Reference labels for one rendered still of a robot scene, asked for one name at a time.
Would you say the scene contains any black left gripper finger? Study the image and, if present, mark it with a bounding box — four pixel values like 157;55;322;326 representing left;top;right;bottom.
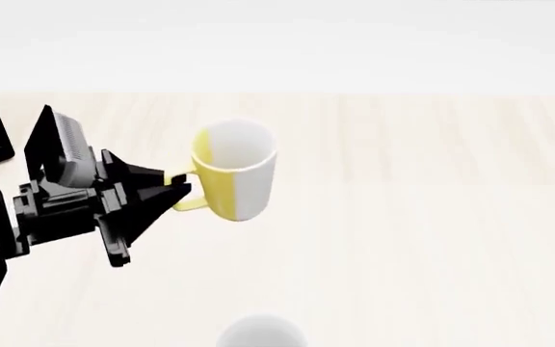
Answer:
126;182;194;248
111;150;188;190

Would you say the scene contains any yellow and white mug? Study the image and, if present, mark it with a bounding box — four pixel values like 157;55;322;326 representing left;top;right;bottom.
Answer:
163;119;278;224

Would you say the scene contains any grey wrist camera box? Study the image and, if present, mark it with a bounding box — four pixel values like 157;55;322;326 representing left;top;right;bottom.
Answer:
23;104;97;189

